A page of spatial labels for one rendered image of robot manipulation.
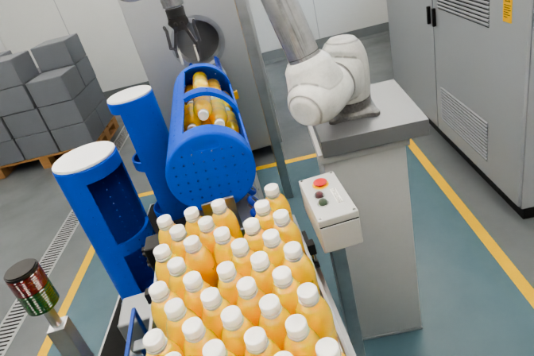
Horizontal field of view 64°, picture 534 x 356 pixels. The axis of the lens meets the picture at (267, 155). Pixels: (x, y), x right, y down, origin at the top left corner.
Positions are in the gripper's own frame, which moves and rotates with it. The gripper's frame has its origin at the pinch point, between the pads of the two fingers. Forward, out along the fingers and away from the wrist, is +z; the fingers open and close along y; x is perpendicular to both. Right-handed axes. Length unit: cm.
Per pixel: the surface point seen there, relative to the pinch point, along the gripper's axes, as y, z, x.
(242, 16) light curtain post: -32, 2, -74
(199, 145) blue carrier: 1, 13, 63
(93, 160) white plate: 51, 30, 11
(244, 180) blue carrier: -9, 29, 63
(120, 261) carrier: 58, 80, 17
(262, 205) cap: -12, 20, 92
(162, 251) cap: 14, 21, 99
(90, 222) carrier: 62, 56, 16
